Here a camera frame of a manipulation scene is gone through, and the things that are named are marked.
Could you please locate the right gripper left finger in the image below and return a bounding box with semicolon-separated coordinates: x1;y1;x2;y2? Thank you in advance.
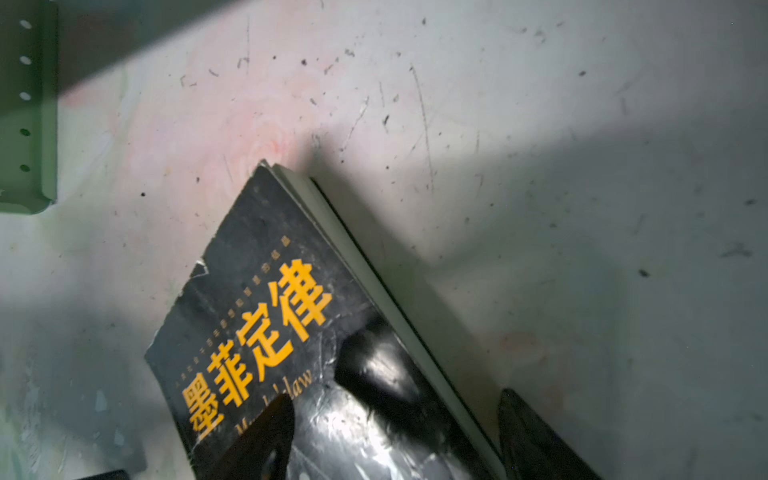
203;394;296;480

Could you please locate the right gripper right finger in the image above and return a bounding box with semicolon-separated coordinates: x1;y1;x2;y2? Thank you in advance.
498;388;600;480

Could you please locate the black book yellow title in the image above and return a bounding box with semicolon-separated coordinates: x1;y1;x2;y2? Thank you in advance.
145;163;505;479

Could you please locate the green wooden shelf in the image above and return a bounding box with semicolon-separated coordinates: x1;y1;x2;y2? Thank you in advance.
1;0;58;215

